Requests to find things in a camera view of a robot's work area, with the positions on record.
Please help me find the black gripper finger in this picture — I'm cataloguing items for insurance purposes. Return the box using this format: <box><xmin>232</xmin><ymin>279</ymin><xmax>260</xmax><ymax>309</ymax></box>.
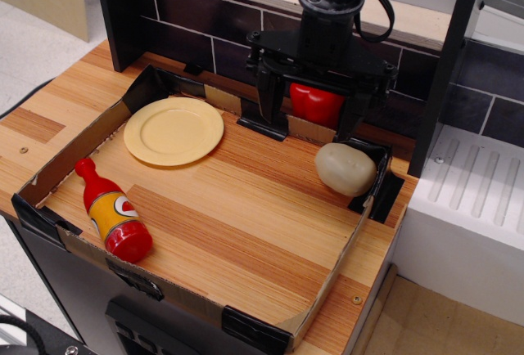
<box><xmin>256</xmin><ymin>69</ymin><xmax>287</xmax><ymax>124</ymax></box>
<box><xmin>336</xmin><ymin>92</ymin><xmax>373</xmax><ymax>142</ymax></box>

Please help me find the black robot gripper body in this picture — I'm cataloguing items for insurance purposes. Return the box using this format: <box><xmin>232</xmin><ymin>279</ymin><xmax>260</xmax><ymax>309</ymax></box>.
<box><xmin>246</xmin><ymin>14</ymin><xmax>398</xmax><ymax>100</ymax></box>

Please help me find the red hot sauce bottle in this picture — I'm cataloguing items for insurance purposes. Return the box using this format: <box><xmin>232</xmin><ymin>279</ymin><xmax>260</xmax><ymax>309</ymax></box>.
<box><xmin>75</xmin><ymin>158</ymin><xmax>153</xmax><ymax>263</ymax></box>

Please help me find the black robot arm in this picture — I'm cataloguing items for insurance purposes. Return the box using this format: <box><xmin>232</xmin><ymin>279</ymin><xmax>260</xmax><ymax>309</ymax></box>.
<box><xmin>239</xmin><ymin>0</ymin><xmax>398</xmax><ymax>142</ymax></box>

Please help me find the cardboard fence with black tape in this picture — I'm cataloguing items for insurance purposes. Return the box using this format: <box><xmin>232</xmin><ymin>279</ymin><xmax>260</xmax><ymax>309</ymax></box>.
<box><xmin>1</xmin><ymin>61</ymin><xmax>413</xmax><ymax>354</ymax></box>

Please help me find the red toy bell pepper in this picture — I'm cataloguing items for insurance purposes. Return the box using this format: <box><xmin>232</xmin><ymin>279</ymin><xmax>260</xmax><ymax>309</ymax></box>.
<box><xmin>289</xmin><ymin>83</ymin><xmax>345</xmax><ymax>129</ymax></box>

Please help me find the beige toy potato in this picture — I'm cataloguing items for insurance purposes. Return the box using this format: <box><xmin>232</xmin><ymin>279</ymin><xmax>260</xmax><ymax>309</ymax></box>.
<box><xmin>314</xmin><ymin>142</ymin><xmax>377</xmax><ymax>197</ymax></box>

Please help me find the yellow plastic plate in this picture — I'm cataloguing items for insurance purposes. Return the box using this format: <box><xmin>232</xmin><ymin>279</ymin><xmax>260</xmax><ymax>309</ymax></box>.
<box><xmin>124</xmin><ymin>97</ymin><xmax>224</xmax><ymax>167</ymax></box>

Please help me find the white sink drainboard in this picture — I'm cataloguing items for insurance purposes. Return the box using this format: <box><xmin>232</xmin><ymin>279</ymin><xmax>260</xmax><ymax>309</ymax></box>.
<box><xmin>393</xmin><ymin>126</ymin><xmax>523</xmax><ymax>325</ymax></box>

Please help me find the black vertical post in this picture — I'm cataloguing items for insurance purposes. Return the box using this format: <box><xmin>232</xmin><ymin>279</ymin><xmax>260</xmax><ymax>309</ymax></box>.
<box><xmin>408</xmin><ymin>0</ymin><xmax>484</xmax><ymax>178</ymax></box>

